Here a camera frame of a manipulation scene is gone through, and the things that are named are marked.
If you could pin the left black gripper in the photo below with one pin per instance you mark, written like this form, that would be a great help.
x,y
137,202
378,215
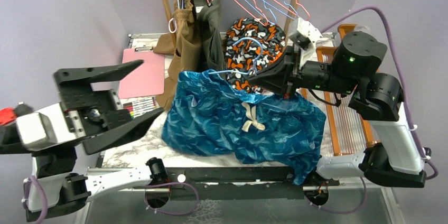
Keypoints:
x,y
95,107

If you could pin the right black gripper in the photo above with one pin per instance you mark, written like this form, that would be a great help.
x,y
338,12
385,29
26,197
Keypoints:
x,y
280,77

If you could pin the light blue wire hanger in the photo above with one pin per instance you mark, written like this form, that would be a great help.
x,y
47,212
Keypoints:
x,y
216,90

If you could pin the blue patterned shorts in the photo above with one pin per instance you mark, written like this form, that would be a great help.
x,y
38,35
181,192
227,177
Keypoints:
x,y
209,117

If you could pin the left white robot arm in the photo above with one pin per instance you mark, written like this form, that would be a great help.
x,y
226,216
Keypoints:
x,y
54,189

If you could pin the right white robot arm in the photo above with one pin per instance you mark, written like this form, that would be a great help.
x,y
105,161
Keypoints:
x,y
396,161

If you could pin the orange camo shorts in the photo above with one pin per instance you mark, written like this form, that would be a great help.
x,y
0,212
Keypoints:
x,y
250,46

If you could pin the tan brown shorts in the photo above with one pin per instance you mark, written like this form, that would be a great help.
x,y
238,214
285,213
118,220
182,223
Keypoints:
x,y
186,49

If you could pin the dark green shorts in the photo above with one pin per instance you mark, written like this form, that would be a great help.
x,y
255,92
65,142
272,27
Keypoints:
x,y
208,15

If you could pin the marker set pack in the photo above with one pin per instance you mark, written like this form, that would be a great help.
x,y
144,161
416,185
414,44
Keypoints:
x,y
140,106

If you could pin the pink clipboard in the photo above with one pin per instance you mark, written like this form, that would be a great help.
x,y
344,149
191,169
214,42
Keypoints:
x,y
145,80

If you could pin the wooden drying rack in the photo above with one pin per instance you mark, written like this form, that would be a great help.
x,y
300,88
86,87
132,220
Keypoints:
x,y
345,131

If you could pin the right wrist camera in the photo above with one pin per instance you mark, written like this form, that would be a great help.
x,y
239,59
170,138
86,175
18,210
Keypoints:
x,y
305,35

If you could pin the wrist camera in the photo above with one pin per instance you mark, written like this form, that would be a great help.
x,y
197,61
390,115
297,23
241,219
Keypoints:
x,y
305,35
25,130

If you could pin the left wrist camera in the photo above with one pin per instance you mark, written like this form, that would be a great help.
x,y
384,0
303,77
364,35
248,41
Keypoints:
x,y
25,130

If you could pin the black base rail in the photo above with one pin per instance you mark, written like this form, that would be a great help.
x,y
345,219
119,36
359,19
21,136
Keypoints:
x,y
247,183

